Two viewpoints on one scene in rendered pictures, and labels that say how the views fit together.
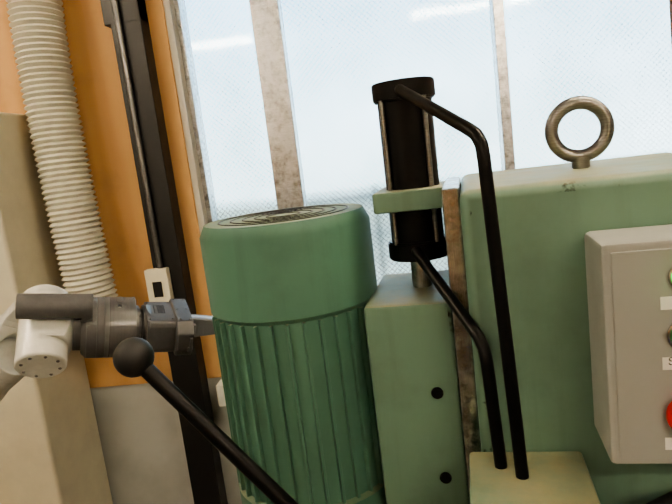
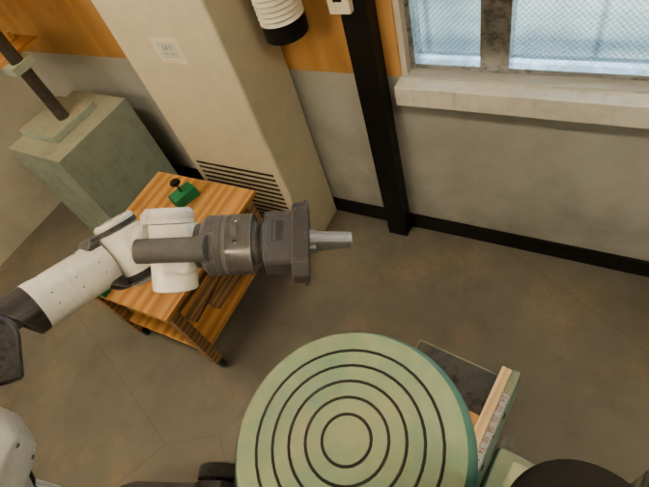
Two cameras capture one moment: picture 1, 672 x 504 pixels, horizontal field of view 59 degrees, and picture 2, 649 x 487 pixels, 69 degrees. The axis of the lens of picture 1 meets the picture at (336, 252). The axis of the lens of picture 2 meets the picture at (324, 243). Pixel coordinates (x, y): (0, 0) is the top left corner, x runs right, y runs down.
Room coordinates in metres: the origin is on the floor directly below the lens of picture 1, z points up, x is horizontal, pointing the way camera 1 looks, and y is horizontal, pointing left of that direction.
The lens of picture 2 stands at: (0.55, -0.05, 1.84)
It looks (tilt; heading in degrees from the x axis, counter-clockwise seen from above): 50 degrees down; 38
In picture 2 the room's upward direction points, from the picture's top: 22 degrees counter-clockwise
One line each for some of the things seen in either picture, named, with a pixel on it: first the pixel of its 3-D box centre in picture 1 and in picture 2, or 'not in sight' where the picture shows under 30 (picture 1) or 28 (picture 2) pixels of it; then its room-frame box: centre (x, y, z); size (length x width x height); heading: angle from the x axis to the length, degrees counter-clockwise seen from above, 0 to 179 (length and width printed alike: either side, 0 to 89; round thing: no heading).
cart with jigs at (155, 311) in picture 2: not in sight; (184, 264); (1.34, 1.35, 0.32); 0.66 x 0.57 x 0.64; 175
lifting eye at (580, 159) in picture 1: (579, 132); not in sight; (0.55, -0.23, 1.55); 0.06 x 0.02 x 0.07; 77
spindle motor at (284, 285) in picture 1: (303, 357); (380, 483); (0.62, 0.05, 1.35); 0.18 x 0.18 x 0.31
